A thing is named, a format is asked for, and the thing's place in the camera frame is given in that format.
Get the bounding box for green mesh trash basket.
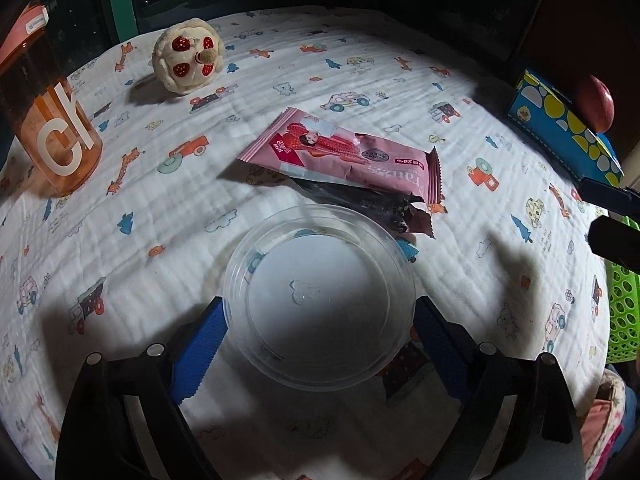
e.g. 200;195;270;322
602;213;640;365

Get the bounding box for cream plush toy red spots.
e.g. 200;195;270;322
152;18;224;96

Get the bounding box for white round plastic lid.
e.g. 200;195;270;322
222;205;416;391

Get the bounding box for red apple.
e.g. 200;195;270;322
576;75;615;133

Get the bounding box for patterned white bed blanket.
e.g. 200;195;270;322
1;11;610;479

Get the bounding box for orange water bottle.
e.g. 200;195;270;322
1;0;103;195

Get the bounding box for pink snack wrapper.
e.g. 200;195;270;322
238;107;442;237

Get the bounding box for blue yellow tissue box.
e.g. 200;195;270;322
508;70;624;188

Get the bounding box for floral pink cloth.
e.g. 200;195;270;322
580;365;639;479

